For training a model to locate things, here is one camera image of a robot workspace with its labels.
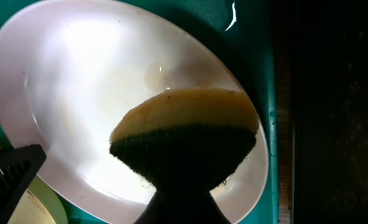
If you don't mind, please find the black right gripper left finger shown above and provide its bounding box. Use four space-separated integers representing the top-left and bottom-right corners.
134 192 171 224

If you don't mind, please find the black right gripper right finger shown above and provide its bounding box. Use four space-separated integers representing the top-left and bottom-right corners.
187 193 231 224

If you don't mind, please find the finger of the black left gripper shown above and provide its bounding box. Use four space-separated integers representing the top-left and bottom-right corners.
0 144 47 224

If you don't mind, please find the yellow green sponge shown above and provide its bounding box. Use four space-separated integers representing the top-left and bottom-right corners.
109 88 259 197

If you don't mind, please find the white plate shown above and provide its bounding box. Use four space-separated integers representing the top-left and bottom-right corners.
0 0 269 224

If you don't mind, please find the teal plastic tray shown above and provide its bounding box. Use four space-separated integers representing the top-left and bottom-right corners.
0 0 280 224

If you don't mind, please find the black plastic tray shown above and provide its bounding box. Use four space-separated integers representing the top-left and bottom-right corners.
292 0 368 223

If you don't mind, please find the yellow plate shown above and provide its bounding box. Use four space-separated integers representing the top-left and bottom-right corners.
0 147 68 224

